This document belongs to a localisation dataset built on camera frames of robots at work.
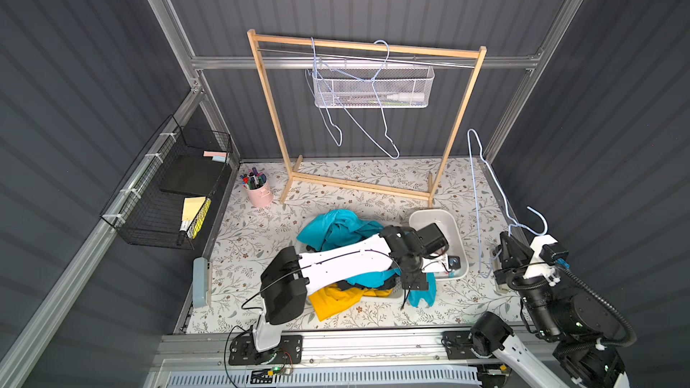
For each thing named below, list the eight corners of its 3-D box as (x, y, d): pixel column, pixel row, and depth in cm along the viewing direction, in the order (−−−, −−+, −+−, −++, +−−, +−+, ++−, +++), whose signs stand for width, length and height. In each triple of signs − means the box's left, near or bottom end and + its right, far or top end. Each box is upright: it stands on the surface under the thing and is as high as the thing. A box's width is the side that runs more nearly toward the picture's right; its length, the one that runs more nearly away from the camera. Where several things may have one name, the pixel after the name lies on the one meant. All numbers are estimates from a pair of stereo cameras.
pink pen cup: (249, 198, 110) (238, 176, 99) (265, 188, 113) (255, 166, 102) (261, 211, 106) (251, 190, 95) (277, 200, 109) (268, 178, 98)
